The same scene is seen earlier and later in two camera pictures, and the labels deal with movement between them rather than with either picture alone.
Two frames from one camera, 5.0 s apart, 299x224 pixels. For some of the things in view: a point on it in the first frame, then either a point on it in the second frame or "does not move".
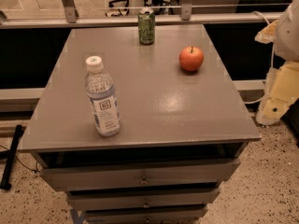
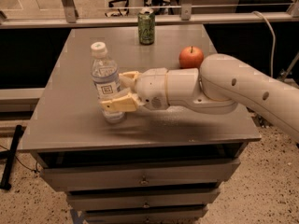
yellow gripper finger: x=281 y=91 → x=124 y=104
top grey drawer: x=125 y=174 does not move
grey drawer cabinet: x=181 y=133 does not move
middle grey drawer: x=123 y=198 does not move
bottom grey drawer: x=165 y=215 does not move
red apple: x=192 y=58 does not move
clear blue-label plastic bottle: x=103 y=97 → x=106 y=77
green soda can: x=147 y=26 does not move
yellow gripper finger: x=267 y=35 → x=129 y=77
